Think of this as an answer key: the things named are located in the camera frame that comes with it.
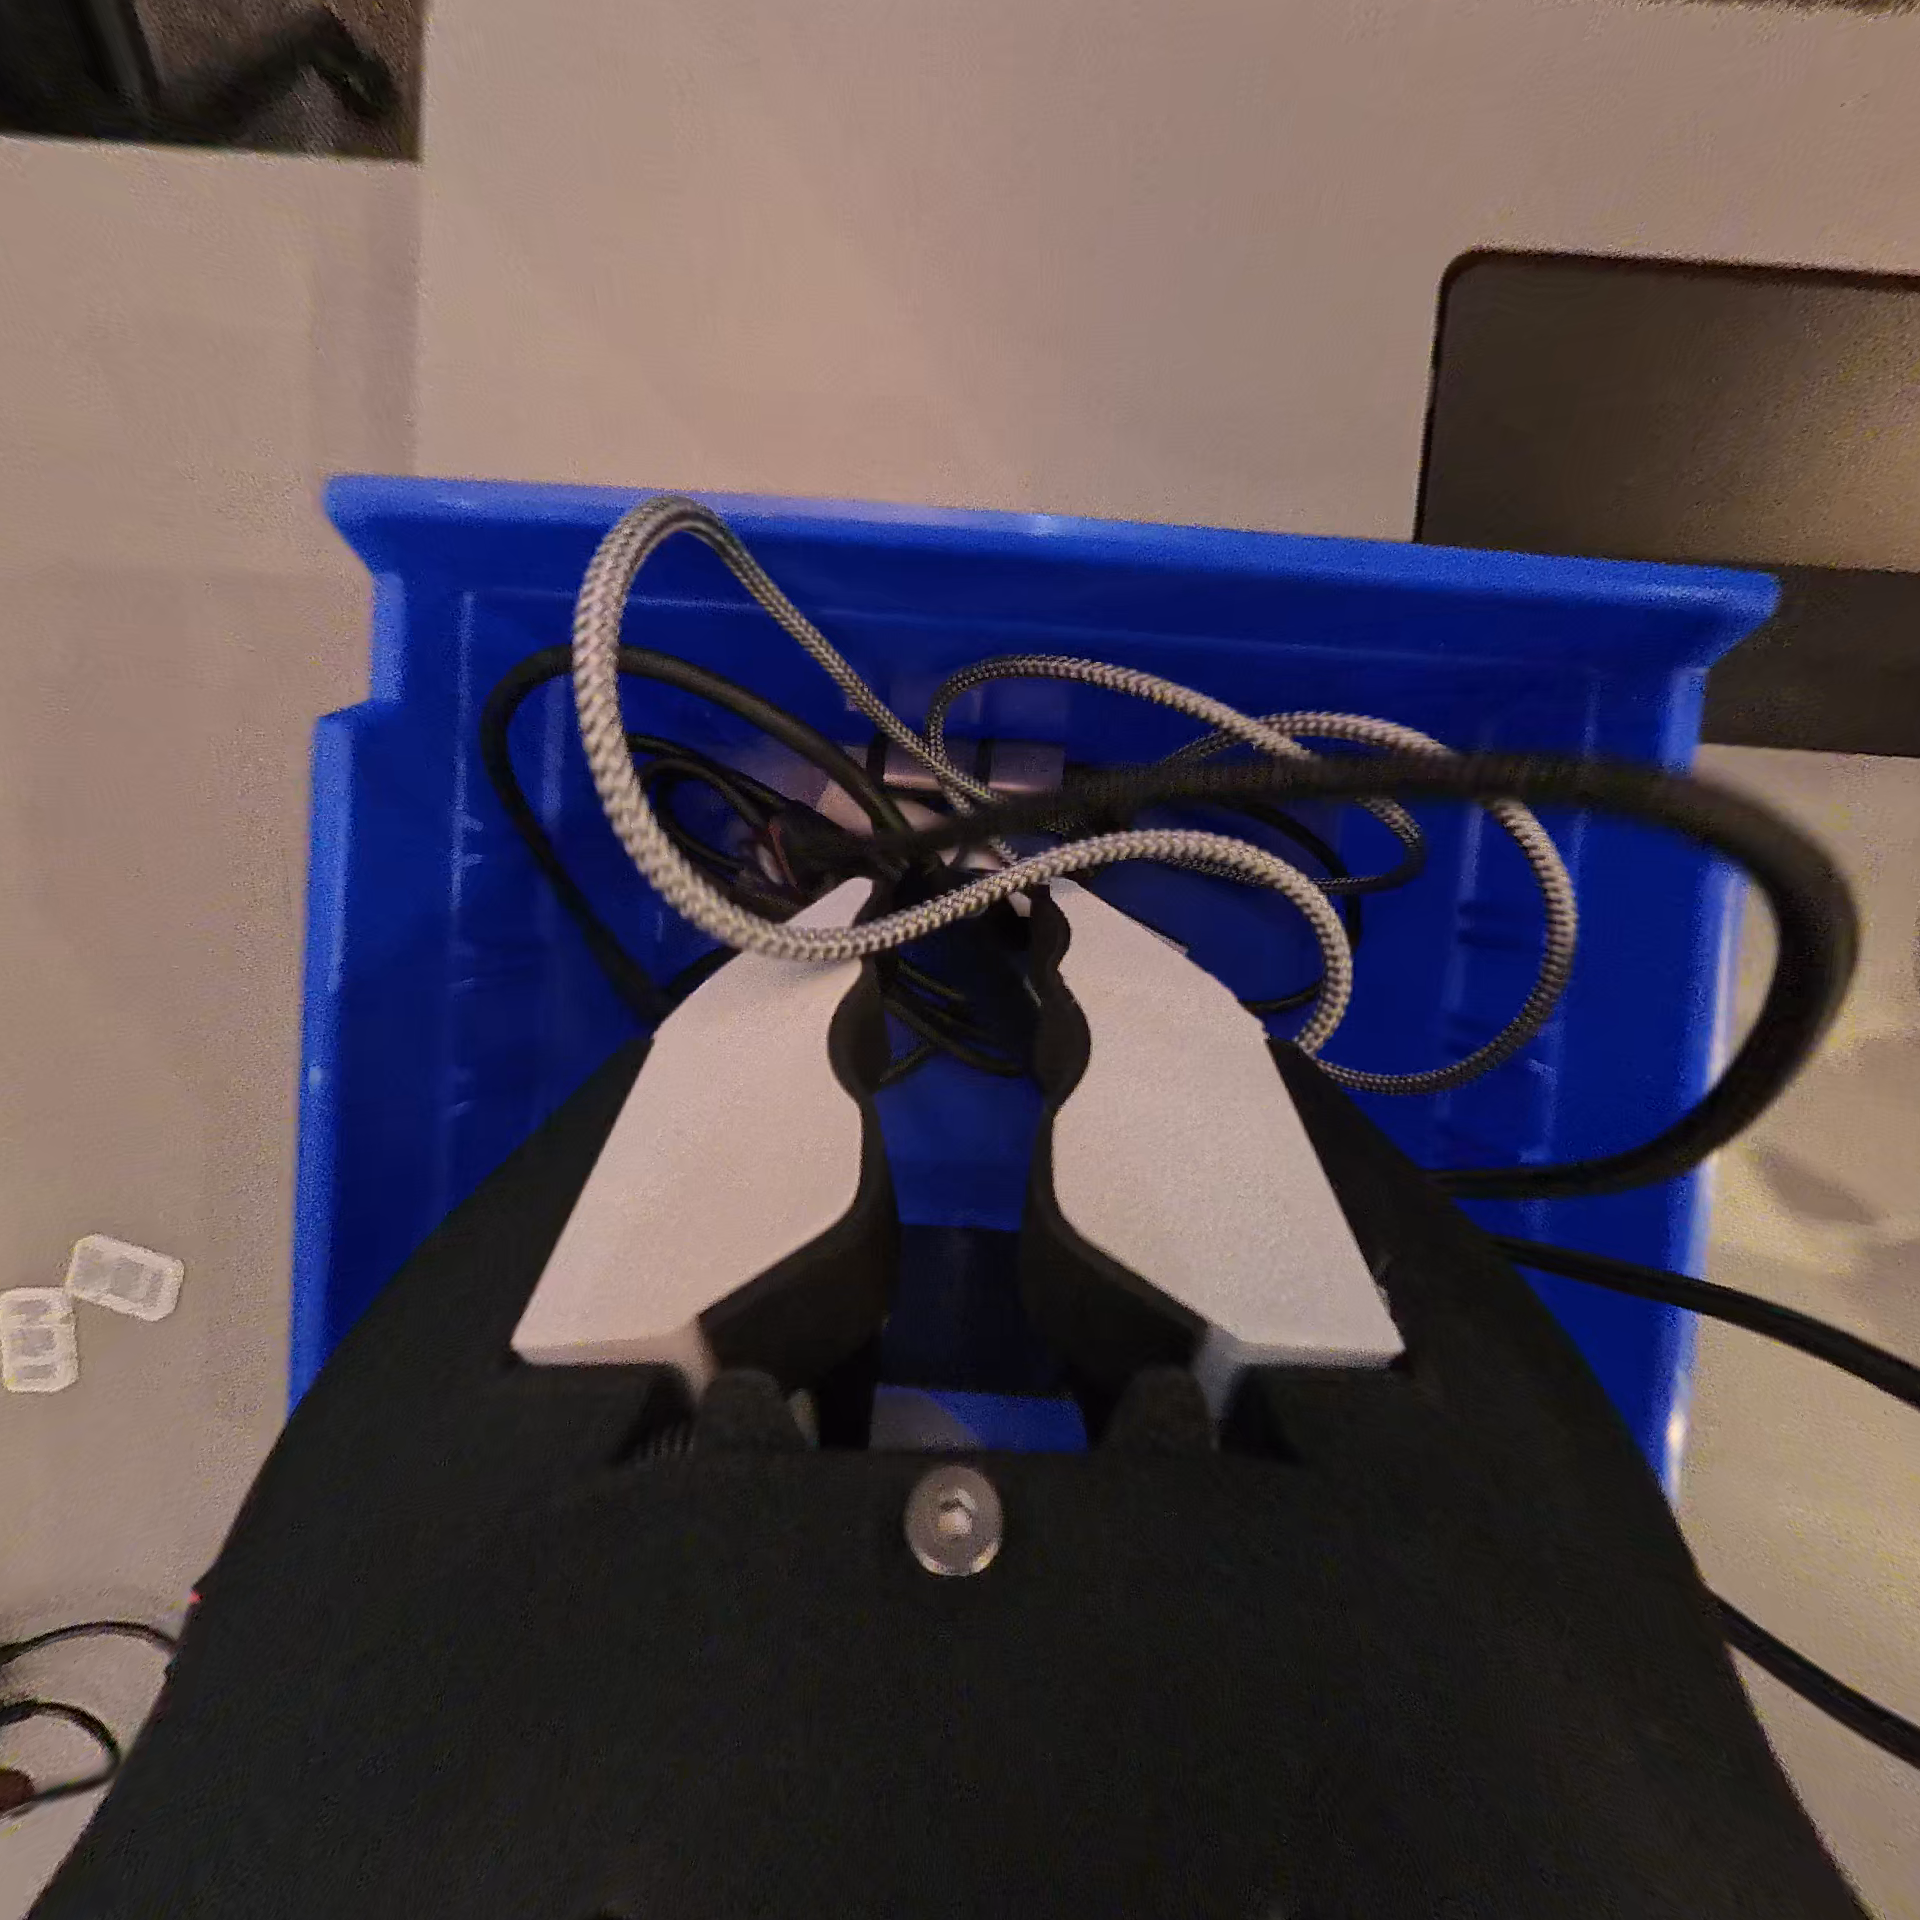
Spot grey braided cable silver plug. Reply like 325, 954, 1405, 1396
571, 496, 1577, 1098

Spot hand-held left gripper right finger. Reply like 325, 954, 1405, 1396
1030, 891, 1405, 1388

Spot grey usb hub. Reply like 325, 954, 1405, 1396
872, 728, 1067, 807

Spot small clear plastic piece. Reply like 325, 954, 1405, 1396
0, 1292, 77, 1388
67, 1236, 188, 1320

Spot blue plastic bin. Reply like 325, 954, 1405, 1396
293, 476, 1779, 1488

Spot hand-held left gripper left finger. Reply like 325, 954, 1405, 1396
517, 891, 897, 1388

